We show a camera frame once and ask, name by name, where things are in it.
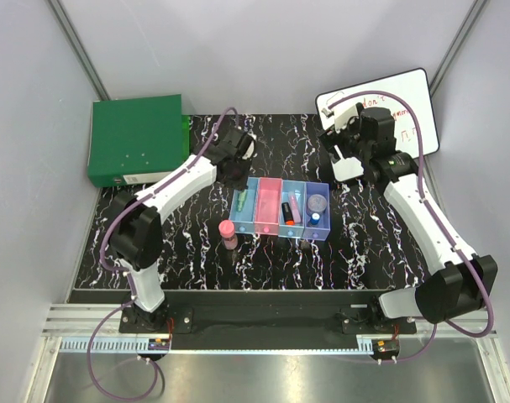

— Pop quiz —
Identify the green transparent highlighter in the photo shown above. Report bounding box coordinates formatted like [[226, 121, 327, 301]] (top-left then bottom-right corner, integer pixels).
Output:
[[236, 190, 248, 212]]

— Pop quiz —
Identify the pink drawer bin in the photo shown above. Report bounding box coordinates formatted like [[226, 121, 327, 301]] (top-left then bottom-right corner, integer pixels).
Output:
[[254, 177, 282, 235]]

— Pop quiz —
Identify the colourful pink-capped tube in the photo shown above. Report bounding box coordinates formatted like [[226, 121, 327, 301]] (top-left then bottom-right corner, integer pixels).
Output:
[[218, 220, 238, 250]]

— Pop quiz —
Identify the clear jar of bands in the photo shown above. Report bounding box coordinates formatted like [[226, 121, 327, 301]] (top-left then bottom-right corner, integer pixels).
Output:
[[307, 194, 328, 215]]

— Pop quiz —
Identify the black orange-capped marker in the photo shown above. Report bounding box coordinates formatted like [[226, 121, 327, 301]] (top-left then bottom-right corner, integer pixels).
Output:
[[281, 202, 295, 226]]

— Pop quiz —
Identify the lilac highlighter pen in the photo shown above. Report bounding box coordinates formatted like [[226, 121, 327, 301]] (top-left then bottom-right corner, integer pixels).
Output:
[[288, 191, 302, 224]]

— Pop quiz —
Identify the blue and grey bottle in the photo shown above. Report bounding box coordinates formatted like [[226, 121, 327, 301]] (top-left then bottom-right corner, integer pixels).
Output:
[[309, 212, 321, 226]]

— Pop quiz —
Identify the sky blue drawer bin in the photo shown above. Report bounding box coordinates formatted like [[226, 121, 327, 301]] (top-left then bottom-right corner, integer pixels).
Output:
[[278, 180, 306, 238]]

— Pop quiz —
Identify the purple drawer bin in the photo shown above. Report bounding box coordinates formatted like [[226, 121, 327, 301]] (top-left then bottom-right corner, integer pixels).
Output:
[[303, 182, 331, 241]]

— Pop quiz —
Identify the light blue drawer bin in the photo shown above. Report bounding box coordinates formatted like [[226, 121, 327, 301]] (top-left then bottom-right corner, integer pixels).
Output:
[[229, 177, 259, 234]]

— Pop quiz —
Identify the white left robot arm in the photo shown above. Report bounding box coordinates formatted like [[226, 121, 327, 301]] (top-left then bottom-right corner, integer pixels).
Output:
[[100, 127, 256, 332]]

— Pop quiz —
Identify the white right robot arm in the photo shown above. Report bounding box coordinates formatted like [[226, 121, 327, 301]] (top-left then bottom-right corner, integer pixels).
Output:
[[320, 103, 497, 338]]

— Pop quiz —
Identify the white dry-erase board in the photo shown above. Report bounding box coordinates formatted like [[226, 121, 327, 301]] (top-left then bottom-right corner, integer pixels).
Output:
[[315, 68, 439, 159]]

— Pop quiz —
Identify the black marble pattern mat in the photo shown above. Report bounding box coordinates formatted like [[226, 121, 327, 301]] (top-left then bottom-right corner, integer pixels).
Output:
[[69, 113, 449, 291]]

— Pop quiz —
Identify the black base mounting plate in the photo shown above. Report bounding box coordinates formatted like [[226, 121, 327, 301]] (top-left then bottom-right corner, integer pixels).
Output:
[[119, 290, 417, 353]]

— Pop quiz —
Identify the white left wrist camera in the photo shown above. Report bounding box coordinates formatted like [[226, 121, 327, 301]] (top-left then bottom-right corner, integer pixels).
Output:
[[237, 133, 256, 160]]

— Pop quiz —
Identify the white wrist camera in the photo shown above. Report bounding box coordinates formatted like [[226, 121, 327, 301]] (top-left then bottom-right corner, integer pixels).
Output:
[[321, 102, 364, 133], [237, 133, 256, 160]]

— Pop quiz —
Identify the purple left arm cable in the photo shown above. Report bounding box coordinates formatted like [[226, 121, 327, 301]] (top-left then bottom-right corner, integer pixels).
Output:
[[84, 107, 240, 400]]

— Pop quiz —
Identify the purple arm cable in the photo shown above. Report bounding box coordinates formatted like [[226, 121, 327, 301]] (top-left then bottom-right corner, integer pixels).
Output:
[[84, 107, 240, 400], [323, 90, 498, 364]]

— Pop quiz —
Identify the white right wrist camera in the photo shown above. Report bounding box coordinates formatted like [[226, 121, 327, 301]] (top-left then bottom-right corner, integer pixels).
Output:
[[321, 102, 364, 133]]

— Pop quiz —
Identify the green ring binder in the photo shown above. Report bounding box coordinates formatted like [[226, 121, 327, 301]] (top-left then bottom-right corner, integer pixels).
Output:
[[87, 94, 190, 188]]

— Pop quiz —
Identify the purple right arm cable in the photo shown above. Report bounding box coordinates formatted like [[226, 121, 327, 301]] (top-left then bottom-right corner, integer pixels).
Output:
[[323, 90, 498, 364]]

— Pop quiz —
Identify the aluminium front rail frame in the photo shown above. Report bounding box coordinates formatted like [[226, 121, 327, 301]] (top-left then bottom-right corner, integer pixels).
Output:
[[38, 187, 510, 402]]

